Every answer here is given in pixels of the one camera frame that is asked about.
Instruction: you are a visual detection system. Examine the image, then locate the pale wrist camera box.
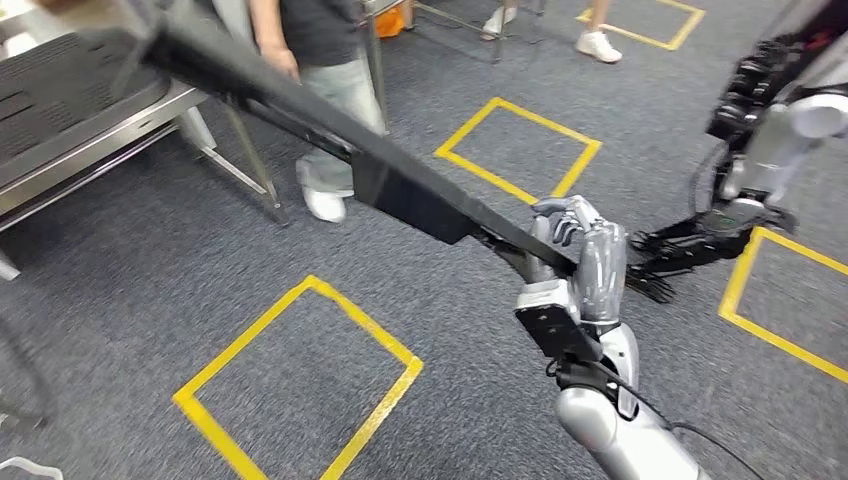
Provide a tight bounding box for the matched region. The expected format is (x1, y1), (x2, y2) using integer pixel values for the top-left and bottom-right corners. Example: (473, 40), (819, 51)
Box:
(514, 278), (605, 364)

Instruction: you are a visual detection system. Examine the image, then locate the yellow floor tape square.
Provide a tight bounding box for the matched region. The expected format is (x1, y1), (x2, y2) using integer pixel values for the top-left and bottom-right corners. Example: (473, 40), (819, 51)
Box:
(718, 225), (848, 386)
(170, 274), (425, 480)
(574, 0), (707, 52)
(433, 97), (604, 207)

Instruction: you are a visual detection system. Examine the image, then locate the orange bag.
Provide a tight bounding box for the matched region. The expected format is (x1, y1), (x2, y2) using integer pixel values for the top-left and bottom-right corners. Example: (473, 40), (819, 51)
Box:
(374, 5), (407, 39)

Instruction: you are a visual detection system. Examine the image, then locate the black plastic panel part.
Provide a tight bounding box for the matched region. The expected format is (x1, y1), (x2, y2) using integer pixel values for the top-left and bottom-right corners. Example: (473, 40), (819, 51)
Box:
(129, 0), (579, 278)

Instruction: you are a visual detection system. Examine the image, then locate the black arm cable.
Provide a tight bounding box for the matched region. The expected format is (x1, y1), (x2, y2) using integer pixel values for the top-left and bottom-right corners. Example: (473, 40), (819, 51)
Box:
(544, 360), (766, 480)

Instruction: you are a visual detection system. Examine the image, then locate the steel workbench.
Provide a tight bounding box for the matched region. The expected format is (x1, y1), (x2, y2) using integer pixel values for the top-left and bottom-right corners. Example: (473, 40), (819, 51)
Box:
(0, 0), (289, 283)

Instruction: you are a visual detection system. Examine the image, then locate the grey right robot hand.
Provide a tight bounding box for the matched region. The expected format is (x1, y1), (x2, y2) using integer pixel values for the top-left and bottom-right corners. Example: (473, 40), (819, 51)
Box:
(523, 195), (629, 327)

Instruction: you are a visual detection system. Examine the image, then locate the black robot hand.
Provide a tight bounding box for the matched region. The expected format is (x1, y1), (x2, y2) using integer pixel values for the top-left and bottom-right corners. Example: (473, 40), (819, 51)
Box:
(625, 211), (755, 305)

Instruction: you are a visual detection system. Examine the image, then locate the person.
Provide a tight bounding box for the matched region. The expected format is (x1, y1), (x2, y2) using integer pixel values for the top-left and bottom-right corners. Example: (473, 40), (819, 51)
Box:
(248, 0), (389, 225)
(481, 0), (624, 66)

